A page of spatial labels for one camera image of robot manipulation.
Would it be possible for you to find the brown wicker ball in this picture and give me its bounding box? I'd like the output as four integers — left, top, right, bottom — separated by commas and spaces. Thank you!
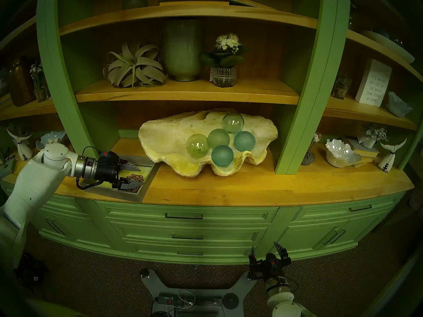
127, 173, 144, 194

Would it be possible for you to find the white shell shaped bowl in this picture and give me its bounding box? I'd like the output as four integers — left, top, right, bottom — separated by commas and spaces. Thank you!
326, 138, 362, 168

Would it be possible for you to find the white flower plant glass pot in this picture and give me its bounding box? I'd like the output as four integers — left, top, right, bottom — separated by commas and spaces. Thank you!
199, 33, 248, 88

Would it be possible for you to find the black round cap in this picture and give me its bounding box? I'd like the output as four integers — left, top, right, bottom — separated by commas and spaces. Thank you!
222, 293, 239, 309

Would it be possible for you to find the small bird figurine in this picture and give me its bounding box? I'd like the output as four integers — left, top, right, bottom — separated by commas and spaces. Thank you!
301, 132, 323, 166

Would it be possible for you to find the tall green ceramic vase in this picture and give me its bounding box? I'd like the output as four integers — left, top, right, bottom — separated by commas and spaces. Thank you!
161, 18, 204, 82

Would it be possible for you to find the grey square tray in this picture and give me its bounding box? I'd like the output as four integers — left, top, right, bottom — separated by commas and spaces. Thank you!
78, 153, 161, 203

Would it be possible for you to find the thin white cable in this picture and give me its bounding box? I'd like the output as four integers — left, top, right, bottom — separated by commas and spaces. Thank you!
167, 291, 196, 317

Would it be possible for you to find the grey cover book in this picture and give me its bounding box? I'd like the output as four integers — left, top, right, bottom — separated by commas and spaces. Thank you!
342, 136, 380, 155

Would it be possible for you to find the pale blue shell bowl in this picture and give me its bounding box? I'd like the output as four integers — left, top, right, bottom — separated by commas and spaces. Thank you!
36, 131, 66, 150

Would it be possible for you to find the white flowers white pot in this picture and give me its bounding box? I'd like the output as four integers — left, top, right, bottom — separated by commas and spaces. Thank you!
358, 122, 388, 149

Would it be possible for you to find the flat wooden board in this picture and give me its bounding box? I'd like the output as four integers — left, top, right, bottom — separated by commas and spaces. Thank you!
159, 0, 230, 6

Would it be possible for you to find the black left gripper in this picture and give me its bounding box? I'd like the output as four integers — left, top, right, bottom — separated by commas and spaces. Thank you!
95, 151, 143, 192

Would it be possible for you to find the black red floor device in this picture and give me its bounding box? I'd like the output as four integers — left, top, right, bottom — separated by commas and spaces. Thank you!
15, 252, 50, 290

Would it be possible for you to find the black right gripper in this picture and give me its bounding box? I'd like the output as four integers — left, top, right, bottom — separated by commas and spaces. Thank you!
248, 242, 292, 281

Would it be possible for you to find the giant clam shell bowl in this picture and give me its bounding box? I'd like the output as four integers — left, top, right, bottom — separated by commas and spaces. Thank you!
138, 108, 279, 177

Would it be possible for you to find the frosted teal glass ball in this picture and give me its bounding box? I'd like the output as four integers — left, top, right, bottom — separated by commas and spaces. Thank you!
211, 145, 234, 167
234, 131, 256, 152

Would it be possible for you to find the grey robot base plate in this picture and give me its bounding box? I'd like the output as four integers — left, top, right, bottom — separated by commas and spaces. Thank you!
139, 268, 257, 317

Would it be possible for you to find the black power strip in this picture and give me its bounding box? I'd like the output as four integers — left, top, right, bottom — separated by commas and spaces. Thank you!
158, 294, 223, 307

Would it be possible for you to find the clear green glass ball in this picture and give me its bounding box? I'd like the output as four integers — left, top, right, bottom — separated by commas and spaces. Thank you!
186, 133, 211, 158

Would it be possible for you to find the green wooden shelf cabinet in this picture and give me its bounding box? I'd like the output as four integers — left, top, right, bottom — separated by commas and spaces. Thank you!
0, 0, 423, 265

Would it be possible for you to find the large white dish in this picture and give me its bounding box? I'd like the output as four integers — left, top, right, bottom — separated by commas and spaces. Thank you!
361, 30, 415, 64

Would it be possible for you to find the white beach quote sign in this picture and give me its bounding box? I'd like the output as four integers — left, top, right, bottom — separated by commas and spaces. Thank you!
355, 58, 393, 107

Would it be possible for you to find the frosted pale green glass ball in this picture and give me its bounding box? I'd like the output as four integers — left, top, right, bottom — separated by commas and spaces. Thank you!
207, 128, 230, 150

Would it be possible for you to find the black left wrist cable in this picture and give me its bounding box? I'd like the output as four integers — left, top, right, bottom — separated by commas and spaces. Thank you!
75, 146, 101, 191

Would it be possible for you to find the small plant dark pot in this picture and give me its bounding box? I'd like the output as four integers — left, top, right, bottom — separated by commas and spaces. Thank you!
332, 74, 352, 100

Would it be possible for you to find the grey green air plant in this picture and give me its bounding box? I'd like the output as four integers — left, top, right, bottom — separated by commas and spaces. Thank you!
103, 41, 168, 89

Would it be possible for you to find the small flowers glass vase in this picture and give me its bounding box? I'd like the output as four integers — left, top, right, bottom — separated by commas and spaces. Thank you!
30, 62, 51, 103

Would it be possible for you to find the white whale tail figurine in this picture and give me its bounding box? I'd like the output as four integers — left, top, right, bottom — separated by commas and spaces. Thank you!
7, 127, 33, 161
378, 138, 407, 173

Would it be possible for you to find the brown glass bottle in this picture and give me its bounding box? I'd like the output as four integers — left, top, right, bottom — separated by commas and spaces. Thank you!
7, 56, 36, 107

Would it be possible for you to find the pale blue wavy bowl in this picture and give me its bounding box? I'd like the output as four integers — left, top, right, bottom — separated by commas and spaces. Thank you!
387, 91, 413, 118

